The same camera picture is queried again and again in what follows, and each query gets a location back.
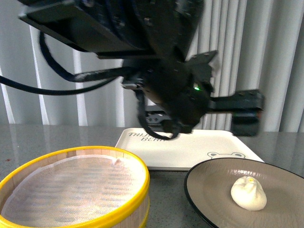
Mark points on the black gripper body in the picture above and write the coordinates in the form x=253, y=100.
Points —
x=182, y=89

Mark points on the yellow-rimmed bamboo steamer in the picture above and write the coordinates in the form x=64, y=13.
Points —
x=137, y=197

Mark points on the white steamed bun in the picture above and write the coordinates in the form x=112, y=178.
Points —
x=248, y=193

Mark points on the white steamer cloth liner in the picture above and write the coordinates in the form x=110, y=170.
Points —
x=78, y=187

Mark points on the grey pleated curtain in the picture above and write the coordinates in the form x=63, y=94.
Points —
x=260, y=44

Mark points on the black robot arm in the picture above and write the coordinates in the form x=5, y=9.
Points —
x=152, y=37

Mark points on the beige plate with black rim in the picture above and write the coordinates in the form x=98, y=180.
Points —
x=208, y=185

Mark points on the white bear-print tray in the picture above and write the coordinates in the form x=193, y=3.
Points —
x=184, y=152

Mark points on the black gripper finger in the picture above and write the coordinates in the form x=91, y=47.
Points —
x=155, y=115
x=246, y=108

